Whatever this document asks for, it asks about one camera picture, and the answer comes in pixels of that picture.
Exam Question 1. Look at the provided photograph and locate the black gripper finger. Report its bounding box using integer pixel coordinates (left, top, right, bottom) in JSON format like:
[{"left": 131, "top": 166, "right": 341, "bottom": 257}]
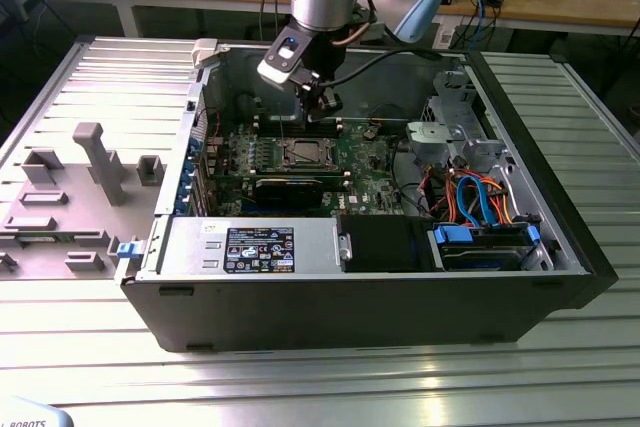
[
  {"left": 295, "top": 82, "right": 324, "bottom": 124},
  {"left": 322, "top": 86, "right": 344, "bottom": 114}
]

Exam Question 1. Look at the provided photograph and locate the silver metal drive cage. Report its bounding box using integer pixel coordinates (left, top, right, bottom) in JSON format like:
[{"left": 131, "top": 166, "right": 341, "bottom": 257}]
[{"left": 422, "top": 70, "right": 504, "bottom": 148}]

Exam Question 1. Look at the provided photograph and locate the red wire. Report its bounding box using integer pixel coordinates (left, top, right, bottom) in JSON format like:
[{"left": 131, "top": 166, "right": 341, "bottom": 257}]
[{"left": 196, "top": 105, "right": 225, "bottom": 141}]

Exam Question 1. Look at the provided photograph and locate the black wire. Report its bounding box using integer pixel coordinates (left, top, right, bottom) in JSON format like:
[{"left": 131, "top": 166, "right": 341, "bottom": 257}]
[
  {"left": 370, "top": 103, "right": 419, "bottom": 126},
  {"left": 389, "top": 134, "right": 434, "bottom": 216}
]

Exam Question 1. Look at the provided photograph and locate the blue plastic clip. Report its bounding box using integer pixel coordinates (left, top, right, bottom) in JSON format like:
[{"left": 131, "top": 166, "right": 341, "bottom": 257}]
[{"left": 115, "top": 241, "right": 144, "bottom": 261}]

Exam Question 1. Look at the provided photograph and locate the blue wire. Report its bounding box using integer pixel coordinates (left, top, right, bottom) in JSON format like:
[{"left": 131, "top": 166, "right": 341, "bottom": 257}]
[{"left": 455, "top": 172, "right": 497, "bottom": 229}]

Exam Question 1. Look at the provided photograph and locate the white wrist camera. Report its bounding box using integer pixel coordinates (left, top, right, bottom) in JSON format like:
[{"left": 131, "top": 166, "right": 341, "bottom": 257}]
[{"left": 257, "top": 31, "right": 319, "bottom": 86}]

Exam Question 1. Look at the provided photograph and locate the white tag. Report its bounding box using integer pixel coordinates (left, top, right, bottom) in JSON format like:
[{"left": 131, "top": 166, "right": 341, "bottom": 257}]
[{"left": 434, "top": 26, "right": 456, "bottom": 51}]

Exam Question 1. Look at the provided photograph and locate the black open PC case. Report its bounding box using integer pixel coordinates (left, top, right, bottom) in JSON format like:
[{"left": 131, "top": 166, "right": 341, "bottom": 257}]
[{"left": 113, "top": 38, "right": 619, "bottom": 354}]

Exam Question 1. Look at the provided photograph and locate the black RAM slot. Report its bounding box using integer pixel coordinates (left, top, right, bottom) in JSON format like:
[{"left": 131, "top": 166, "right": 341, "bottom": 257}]
[
  {"left": 255, "top": 124, "right": 342, "bottom": 138},
  {"left": 255, "top": 114, "right": 342, "bottom": 126}
]

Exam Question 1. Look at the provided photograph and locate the metal socket cover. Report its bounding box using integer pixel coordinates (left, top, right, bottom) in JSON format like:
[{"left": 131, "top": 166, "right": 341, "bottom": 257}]
[{"left": 283, "top": 138, "right": 335, "bottom": 169}]

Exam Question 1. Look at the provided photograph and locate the CPU socket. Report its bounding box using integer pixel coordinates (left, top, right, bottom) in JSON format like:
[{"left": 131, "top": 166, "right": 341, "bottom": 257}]
[{"left": 281, "top": 137, "right": 336, "bottom": 170}]

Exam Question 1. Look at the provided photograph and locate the silver power supply with label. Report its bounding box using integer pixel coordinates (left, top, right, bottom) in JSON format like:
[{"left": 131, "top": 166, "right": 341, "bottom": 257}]
[{"left": 159, "top": 216, "right": 346, "bottom": 278}]

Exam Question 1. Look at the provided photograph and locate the silver CPU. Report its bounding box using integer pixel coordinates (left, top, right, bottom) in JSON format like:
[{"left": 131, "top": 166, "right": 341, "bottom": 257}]
[{"left": 293, "top": 143, "right": 324, "bottom": 162}]

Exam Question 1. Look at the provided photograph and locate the green motherboard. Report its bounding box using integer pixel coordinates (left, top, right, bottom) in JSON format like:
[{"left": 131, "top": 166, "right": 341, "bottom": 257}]
[{"left": 204, "top": 119, "right": 431, "bottom": 221}]

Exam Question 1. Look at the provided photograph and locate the gray parts rack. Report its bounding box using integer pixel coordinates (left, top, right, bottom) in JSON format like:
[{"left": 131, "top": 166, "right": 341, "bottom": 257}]
[{"left": 0, "top": 121, "right": 166, "bottom": 281}]

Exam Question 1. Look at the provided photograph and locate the hard disk in blue carrier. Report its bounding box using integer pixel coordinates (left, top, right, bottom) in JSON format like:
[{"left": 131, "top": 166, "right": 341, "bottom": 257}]
[{"left": 428, "top": 221, "right": 544, "bottom": 272}]

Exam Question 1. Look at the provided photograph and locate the black camera cable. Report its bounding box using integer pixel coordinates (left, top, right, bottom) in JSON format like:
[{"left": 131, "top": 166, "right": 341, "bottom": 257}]
[{"left": 318, "top": 46, "right": 444, "bottom": 87}]

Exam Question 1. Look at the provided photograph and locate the silver fan bracket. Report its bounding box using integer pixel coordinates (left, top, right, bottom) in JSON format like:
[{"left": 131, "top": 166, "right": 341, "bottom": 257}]
[{"left": 405, "top": 120, "right": 466, "bottom": 168}]

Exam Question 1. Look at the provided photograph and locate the orange wire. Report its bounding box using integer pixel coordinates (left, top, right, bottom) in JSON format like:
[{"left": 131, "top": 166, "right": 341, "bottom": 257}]
[
  {"left": 438, "top": 179, "right": 460, "bottom": 224},
  {"left": 492, "top": 180, "right": 517, "bottom": 227}
]

